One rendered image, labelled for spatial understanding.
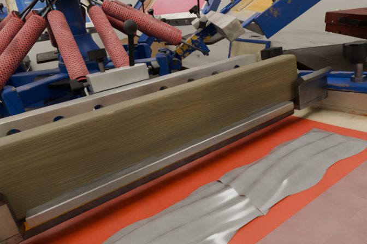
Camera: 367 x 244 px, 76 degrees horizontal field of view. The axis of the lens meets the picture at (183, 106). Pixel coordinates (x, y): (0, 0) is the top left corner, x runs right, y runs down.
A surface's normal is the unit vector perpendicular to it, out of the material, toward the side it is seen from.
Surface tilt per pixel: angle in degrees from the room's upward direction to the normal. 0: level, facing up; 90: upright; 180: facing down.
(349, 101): 90
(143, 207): 9
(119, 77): 81
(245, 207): 27
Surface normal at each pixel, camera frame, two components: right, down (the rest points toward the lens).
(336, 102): -0.85, 0.30
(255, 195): 0.22, -0.74
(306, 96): 0.49, 0.15
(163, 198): -0.18, -0.94
